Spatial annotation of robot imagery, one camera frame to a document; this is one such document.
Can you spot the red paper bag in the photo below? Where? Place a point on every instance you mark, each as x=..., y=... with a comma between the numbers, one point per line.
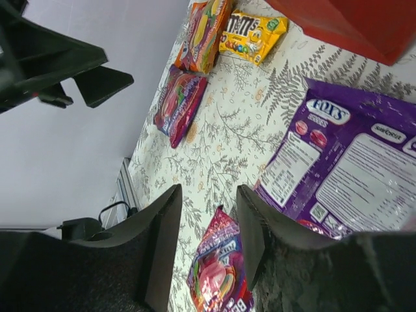
x=379, y=30

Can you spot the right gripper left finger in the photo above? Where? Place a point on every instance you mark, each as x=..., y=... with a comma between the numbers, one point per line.
x=128, y=267

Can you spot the purple candy packet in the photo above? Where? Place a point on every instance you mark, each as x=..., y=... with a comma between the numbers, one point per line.
x=178, y=103
x=217, y=279

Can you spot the floral table mat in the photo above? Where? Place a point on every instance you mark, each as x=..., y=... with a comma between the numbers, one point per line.
x=244, y=114

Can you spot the yellow chocolate candy packet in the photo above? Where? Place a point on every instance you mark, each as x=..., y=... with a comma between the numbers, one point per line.
x=252, y=37

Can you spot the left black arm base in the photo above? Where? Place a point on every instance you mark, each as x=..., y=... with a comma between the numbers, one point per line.
x=86, y=228

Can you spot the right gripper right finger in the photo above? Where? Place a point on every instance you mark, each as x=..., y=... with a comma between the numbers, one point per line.
x=291, y=268

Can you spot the large purple snack packet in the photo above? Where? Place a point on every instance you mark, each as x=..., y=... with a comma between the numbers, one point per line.
x=346, y=163

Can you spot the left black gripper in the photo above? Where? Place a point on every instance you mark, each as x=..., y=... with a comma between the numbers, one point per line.
x=35, y=60

